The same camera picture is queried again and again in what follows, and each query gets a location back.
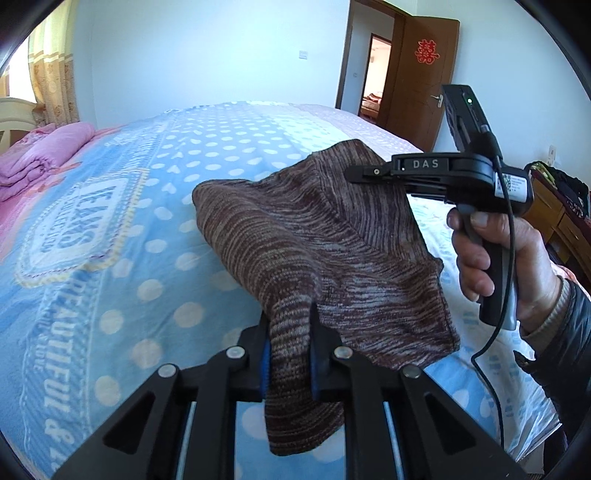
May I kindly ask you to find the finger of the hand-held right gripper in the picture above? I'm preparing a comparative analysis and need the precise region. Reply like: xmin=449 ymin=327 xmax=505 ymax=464
xmin=344 ymin=154 xmax=456 ymax=202

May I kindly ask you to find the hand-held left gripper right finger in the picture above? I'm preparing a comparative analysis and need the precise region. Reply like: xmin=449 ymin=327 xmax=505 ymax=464
xmin=308 ymin=302 xmax=528 ymax=480

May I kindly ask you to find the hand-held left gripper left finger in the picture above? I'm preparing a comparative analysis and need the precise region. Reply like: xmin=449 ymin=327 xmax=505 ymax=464
xmin=51 ymin=320 xmax=273 ymax=480

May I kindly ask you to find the brown striped knit sweater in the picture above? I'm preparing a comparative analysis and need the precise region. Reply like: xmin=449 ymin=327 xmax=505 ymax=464
xmin=191 ymin=138 xmax=462 ymax=457

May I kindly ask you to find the person's right forearm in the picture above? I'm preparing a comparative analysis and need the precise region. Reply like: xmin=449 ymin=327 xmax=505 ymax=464
xmin=512 ymin=265 xmax=591 ymax=480

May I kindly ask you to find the dark clothes pile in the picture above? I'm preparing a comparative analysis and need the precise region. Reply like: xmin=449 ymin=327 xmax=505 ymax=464
xmin=526 ymin=161 xmax=591 ymax=217

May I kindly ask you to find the person's right hand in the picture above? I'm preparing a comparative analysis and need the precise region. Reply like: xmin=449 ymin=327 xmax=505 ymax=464
xmin=447 ymin=207 xmax=563 ymax=332

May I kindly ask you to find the brown wooden door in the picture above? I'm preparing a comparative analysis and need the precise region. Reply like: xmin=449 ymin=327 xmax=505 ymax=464
xmin=385 ymin=11 xmax=462 ymax=153

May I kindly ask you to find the wooden desk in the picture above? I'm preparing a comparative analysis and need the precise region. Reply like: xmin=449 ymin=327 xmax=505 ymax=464
xmin=524 ymin=161 xmax=591 ymax=282

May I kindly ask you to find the red paper door decoration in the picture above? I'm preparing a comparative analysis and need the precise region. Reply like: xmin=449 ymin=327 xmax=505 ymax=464
xmin=414 ymin=39 xmax=439 ymax=65

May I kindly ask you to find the folded pink quilt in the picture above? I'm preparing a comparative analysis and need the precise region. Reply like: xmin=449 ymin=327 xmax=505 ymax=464
xmin=0 ymin=122 xmax=95 ymax=201

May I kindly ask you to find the cream wooden headboard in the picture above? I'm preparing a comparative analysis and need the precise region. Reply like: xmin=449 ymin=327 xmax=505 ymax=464
xmin=0 ymin=97 xmax=38 ymax=148

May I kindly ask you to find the beige patterned curtain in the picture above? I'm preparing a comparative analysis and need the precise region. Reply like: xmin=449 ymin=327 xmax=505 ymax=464
xmin=25 ymin=14 xmax=81 ymax=127

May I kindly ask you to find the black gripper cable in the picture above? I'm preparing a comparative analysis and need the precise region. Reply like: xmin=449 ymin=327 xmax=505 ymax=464
xmin=471 ymin=122 xmax=520 ymax=455

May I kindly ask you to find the dark door frame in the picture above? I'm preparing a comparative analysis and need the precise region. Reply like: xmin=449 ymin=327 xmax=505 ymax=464
xmin=335 ymin=0 xmax=407 ymax=130

